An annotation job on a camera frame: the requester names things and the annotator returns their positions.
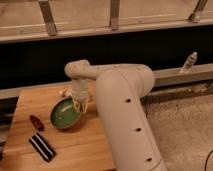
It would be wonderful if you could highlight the small dark red object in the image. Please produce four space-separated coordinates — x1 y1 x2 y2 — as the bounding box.
30 115 44 131

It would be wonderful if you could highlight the white spray bottle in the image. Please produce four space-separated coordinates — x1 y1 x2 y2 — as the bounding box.
180 52 197 73

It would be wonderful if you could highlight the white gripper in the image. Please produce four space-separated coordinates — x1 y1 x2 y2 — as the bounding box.
71 79 89 113

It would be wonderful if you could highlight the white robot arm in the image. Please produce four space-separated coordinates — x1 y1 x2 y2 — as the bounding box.
65 60 168 171

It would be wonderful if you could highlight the green ceramic bowl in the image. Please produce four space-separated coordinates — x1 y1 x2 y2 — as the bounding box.
50 98 81 130

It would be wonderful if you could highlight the metal window frame rail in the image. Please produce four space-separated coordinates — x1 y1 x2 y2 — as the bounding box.
0 0 213 43

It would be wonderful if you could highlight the black white striped object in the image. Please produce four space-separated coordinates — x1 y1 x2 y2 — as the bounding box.
29 133 56 162

